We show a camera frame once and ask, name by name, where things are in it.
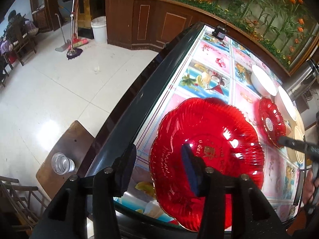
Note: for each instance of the flower painting panel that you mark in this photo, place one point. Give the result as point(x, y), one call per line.
point(286, 28)

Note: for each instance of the large white foam bowl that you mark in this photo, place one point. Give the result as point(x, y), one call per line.
point(285, 105)

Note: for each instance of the white plastic bucket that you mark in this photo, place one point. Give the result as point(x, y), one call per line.
point(99, 29)

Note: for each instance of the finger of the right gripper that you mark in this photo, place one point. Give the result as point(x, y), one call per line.
point(309, 149)

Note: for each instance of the clear glass of water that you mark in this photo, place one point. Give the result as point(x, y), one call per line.
point(61, 164)

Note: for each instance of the brown wooden stool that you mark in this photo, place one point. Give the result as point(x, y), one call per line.
point(74, 144)

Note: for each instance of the stainless steel thermos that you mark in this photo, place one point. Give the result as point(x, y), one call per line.
point(302, 79)

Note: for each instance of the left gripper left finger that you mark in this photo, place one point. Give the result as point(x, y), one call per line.
point(125, 168)

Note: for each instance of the small black device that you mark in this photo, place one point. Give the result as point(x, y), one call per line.
point(219, 32)

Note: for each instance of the person right hand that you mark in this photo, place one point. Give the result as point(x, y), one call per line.
point(309, 187)

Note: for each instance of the red plate with sticker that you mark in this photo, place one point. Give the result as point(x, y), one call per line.
point(270, 121)

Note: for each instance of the colourful patterned tablecloth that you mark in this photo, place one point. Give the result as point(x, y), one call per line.
point(219, 69)

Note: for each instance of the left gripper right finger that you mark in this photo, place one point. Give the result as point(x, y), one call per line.
point(198, 177)

